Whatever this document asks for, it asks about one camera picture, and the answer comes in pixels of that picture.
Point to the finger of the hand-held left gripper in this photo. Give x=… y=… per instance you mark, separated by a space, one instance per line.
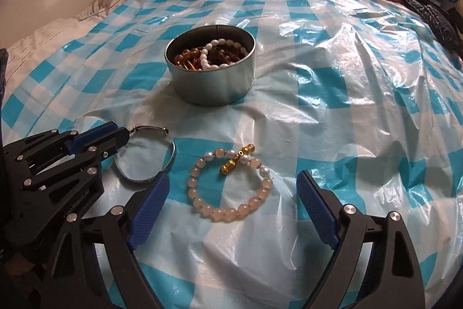
x=94 y=135
x=112 y=142

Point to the round metal tin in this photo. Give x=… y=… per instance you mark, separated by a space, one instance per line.
x=213 y=84

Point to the white quilt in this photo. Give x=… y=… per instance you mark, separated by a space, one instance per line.
x=43 y=37

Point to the black plastic bag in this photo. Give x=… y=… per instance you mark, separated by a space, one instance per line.
x=427 y=8

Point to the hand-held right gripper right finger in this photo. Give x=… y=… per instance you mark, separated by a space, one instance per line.
x=314 y=204

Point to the silver bangle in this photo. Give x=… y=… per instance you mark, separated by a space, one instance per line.
x=137 y=180

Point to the blue white checkered plastic sheet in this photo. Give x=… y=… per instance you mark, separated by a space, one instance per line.
x=325 y=77

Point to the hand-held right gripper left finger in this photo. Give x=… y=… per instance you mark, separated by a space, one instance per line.
x=152 y=207

